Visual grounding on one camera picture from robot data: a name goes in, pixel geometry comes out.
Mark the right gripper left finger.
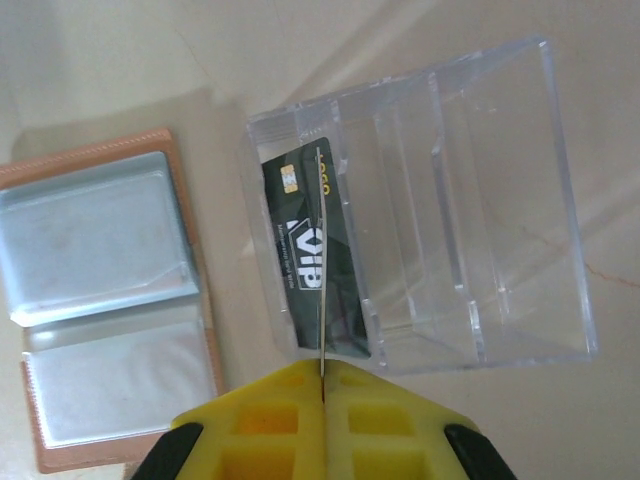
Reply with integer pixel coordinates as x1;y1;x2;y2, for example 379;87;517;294
127;359;326;480

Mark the clear acrylic card stand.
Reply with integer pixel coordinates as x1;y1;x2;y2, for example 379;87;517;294
239;31;600;377

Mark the pink leather card holder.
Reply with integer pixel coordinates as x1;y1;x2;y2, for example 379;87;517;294
0;126;227;476

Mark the black VIP card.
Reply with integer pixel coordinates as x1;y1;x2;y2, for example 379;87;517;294
260;136;374;360

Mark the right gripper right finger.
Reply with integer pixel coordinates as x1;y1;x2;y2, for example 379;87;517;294
323;361;521;480

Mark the plastic bank card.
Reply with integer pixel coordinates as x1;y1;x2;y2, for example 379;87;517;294
313;143;332;384

